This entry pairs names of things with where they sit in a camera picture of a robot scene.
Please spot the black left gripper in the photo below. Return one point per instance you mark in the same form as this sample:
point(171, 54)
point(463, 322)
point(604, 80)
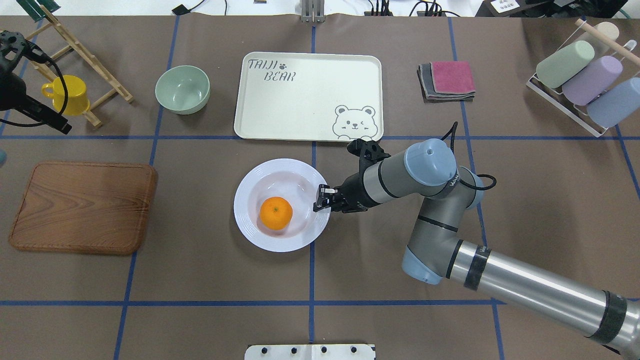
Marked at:
point(11, 90)

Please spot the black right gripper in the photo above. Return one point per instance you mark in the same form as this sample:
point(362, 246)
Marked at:
point(354, 191)

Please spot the white round plate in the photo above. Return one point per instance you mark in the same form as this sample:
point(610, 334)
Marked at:
point(297, 184)

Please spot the orange fruit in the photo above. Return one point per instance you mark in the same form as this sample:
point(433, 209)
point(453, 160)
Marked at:
point(275, 213)

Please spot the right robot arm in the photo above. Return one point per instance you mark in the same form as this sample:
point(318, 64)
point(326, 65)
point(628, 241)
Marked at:
point(434, 250)

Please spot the cream bear tray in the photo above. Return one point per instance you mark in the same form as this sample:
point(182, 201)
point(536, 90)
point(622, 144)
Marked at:
point(287, 96)

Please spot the yellow mug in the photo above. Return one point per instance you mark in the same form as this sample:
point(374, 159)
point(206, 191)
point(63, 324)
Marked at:
point(76, 95)

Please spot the wooden drying rack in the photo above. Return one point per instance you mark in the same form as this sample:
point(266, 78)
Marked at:
point(43, 9)

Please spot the wooden cutting board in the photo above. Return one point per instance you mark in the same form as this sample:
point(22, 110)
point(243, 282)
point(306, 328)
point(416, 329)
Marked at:
point(96, 208)

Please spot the green bowl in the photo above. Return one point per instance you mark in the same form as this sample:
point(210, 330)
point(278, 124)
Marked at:
point(183, 89)

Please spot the grey folded cloth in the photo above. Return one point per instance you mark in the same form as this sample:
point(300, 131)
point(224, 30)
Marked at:
point(425, 77)

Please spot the pink folded cloth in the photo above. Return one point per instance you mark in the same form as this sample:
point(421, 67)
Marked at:
point(452, 77)

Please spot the green tumbler cup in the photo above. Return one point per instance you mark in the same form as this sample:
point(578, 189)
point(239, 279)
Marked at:
point(562, 65)

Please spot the purple tumbler cup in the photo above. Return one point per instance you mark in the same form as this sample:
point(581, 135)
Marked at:
point(590, 82)

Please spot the blue tumbler cup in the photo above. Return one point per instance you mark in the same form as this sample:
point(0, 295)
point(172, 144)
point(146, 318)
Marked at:
point(617, 104)

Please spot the cream tumbler cup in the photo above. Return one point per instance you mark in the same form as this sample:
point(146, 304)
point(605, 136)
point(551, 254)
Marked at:
point(608, 29)

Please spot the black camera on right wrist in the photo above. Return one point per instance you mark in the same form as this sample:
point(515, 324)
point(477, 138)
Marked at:
point(367, 150)

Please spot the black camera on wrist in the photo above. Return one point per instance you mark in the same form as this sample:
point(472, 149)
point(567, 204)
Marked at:
point(14, 47)
point(367, 150)

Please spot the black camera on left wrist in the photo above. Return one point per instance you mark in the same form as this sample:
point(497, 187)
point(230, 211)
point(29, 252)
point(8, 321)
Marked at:
point(14, 47)

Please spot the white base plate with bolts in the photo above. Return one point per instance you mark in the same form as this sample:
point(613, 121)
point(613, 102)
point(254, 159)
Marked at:
point(342, 351)

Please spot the grey metal bracket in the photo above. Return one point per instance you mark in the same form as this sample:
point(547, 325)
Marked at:
point(312, 11)

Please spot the white wire cup rack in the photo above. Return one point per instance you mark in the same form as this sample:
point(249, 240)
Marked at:
point(627, 53)

